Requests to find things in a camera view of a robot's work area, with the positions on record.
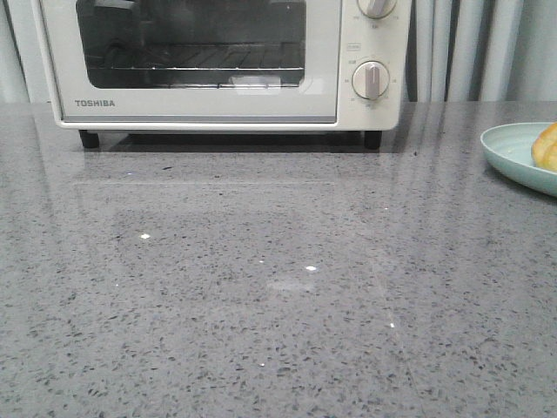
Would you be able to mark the grey curtain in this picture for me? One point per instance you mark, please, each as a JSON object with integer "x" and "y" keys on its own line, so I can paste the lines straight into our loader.
{"x": 457, "y": 51}

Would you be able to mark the golden croissant bread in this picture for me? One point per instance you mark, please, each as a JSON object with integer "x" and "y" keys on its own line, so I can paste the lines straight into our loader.
{"x": 544, "y": 149}

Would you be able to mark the white Toshiba toaster oven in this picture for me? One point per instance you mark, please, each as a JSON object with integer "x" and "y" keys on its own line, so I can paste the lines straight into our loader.
{"x": 362, "y": 39}

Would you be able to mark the lower oven control knob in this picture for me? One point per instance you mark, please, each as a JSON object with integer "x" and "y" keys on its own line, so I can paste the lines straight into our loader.
{"x": 370, "y": 80}

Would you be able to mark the oven control knob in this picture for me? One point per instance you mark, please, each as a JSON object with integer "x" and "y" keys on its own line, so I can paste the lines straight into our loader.
{"x": 370, "y": 80}
{"x": 376, "y": 9}

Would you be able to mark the upper oven control knob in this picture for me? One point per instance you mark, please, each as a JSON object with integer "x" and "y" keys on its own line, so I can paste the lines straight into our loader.
{"x": 376, "y": 9}

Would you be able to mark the glass oven door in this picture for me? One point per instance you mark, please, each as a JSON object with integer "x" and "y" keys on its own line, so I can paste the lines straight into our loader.
{"x": 71, "y": 29}

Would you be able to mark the metal wire oven rack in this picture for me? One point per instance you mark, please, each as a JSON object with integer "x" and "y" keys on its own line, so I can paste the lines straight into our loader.
{"x": 250, "y": 56}

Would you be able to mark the light green plate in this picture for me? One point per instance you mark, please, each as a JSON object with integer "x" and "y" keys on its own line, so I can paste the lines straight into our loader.
{"x": 507, "y": 149}

